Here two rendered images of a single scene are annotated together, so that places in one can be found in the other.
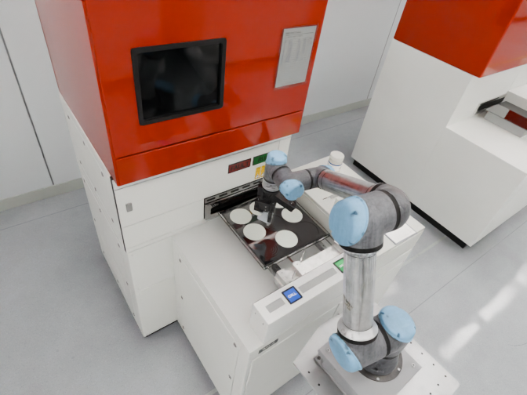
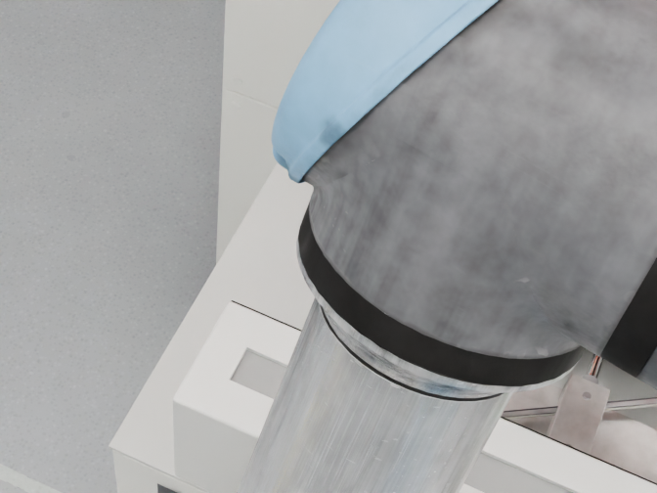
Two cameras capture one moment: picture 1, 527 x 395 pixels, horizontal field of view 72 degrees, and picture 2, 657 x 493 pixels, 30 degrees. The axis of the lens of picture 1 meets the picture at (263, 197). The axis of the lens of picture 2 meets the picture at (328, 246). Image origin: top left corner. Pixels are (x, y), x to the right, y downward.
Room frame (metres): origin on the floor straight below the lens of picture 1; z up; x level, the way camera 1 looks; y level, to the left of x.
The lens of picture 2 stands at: (0.49, -0.46, 1.76)
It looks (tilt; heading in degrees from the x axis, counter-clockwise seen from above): 56 degrees down; 58
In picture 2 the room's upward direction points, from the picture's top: 10 degrees clockwise
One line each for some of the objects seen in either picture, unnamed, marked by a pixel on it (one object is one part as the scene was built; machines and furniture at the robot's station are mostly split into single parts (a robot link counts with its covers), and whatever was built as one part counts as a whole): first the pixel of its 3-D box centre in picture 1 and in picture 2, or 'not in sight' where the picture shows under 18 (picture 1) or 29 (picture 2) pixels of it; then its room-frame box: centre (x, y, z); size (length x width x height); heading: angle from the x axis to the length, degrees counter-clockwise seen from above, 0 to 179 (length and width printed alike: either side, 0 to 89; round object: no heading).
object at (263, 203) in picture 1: (267, 197); not in sight; (1.08, -0.02, 1.11); 0.09 x 0.08 x 0.12; 83
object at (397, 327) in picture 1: (390, 330); not in sight; (0.62, -0.46, 1.06); 0.13 x 0.12 x 0.14; 122
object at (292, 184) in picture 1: (292, 183); not in sight; (1.00, -0.09, 1.27); 0.11 x 0.11 x 0.08; 32
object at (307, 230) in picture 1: (273, 222); not in sight; (1.15, -0.06, 0.90); 0.34 x 0.34 x 0.01; 42
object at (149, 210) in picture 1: (212, 186); not in sight; (1.19, 0.23, 1.02); 0.82 x 0.03 x 0.40; 132
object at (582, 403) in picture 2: (300, 270); (573, 428); (0.92, -0.20, 0.89); 0.08 x 0.03 x 0.03; 42
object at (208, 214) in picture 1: (245, 197); not in sight; (1.30, 0.09, 0.89); 0.44 x 0.02 x 0.10; 132
